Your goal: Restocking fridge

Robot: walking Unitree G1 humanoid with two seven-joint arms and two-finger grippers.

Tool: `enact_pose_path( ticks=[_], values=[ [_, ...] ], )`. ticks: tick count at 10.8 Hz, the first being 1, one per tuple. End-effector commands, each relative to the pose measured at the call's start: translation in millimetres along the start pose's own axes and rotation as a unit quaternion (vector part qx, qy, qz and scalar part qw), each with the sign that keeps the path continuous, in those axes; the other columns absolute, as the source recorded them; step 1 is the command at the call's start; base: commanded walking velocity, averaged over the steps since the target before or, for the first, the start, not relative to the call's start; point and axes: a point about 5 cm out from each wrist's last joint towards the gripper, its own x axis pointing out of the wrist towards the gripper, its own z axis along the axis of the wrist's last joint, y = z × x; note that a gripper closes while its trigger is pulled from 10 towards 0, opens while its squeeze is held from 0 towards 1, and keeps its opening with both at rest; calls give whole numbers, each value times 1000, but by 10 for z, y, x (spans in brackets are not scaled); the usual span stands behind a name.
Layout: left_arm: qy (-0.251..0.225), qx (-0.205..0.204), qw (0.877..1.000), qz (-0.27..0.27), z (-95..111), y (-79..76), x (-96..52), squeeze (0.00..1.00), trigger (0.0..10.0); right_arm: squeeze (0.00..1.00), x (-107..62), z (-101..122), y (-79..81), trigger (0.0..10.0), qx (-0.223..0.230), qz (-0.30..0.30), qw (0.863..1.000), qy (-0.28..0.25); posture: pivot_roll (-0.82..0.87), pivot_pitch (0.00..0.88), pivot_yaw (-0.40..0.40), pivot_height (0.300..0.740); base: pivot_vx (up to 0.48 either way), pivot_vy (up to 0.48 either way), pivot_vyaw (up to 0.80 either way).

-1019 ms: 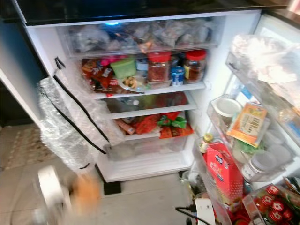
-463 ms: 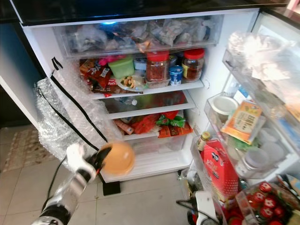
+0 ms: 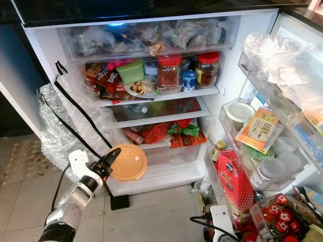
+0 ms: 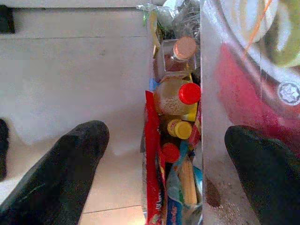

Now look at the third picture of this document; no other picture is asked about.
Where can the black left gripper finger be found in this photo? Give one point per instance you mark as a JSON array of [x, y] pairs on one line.
[[112, 156]]

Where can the yellow-cap small bottle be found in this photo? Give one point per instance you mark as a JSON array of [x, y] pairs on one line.
[[218, 148]]

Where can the bowl of food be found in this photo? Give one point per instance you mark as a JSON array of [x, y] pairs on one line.
[[140, 89]]

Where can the red-cap bottle pack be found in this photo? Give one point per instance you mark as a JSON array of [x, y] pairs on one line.
[[280, 219]]

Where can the fridge door with shelves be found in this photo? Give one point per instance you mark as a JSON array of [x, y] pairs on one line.
[[290, 22]]

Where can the clear jar white lid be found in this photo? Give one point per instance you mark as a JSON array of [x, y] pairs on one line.
[[267, 174]]

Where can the green snack packet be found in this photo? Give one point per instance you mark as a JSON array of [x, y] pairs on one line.
[[184, 128]]

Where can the white-lid round container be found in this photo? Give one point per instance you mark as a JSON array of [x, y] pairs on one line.
[[239, 111]]

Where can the black fridge foot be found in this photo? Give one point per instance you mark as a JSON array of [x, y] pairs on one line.
[[119, 202]]

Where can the clear bubble wrap sheet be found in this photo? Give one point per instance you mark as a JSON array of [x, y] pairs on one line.
[[55, 126]]

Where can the black fridge white interior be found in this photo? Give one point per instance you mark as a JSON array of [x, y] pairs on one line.
[[229, 70]]

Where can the red plastic bag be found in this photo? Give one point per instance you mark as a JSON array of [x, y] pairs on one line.
[[156, 132]]

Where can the orange round plastic lid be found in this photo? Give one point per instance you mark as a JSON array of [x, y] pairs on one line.
[[131, 162]]

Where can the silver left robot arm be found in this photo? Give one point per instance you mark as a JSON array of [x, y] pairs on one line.
[[73, 204]]

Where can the green plastic container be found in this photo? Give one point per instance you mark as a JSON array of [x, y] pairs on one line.
[[130, 71]]

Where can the red-lid glass jar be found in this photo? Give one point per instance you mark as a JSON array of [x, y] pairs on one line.
[[169, 73], [208, 70]]

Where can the clear plastic bag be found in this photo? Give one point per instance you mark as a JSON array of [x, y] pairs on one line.
[[277, 60]]

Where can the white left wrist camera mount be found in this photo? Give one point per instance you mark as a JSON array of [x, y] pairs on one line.
[[79, 161]]

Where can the clear fridge drawer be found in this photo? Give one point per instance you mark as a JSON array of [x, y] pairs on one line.
[[131, 35]]

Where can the red snack packet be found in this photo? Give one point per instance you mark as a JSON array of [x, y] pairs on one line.
[[105, 80]]

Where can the blue white small cup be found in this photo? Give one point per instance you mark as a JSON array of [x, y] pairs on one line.
[[189, 80]]

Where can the beige patterned rug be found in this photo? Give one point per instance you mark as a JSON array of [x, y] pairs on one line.
[[20, 159]]

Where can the clear crisper drawer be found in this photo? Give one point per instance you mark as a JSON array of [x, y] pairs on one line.
[[176, 164]]

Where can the orange printed box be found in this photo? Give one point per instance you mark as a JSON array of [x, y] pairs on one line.
[[257, 130]]

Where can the red carton box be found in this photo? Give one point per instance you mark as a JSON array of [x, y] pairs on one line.
[[234, 184]]

